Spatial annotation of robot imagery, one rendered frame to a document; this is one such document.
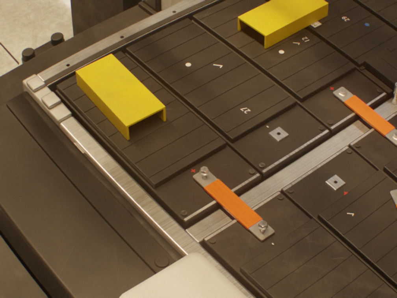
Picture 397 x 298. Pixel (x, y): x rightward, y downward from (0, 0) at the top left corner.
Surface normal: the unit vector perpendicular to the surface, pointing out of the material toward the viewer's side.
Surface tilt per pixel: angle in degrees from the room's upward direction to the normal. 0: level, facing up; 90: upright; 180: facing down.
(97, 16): 90
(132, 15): 0
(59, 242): 0
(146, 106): 0
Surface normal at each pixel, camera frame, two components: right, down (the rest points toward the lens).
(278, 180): 0.00, -0.69
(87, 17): -0.67, 0.54
